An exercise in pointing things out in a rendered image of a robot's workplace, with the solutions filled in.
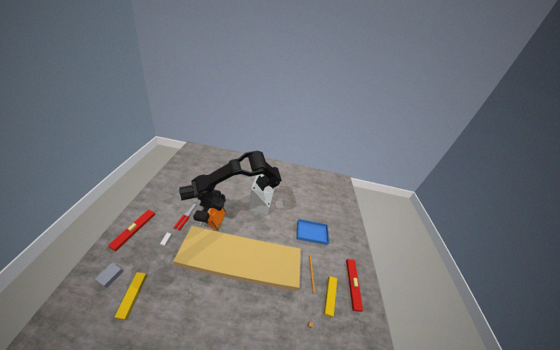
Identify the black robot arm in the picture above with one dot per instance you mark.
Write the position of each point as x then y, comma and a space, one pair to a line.
203, 185

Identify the red long flat bar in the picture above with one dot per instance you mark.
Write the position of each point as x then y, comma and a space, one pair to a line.
356, 301
130, 231

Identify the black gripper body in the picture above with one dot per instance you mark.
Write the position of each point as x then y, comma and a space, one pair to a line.
203, 216

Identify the blue shallow tray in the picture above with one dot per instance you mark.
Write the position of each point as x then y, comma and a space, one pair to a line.
312, 231

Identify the tan panel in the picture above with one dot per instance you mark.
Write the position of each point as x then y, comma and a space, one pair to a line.
240, 258

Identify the yellow flat bar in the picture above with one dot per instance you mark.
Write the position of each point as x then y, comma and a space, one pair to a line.
330, 297
130, 297

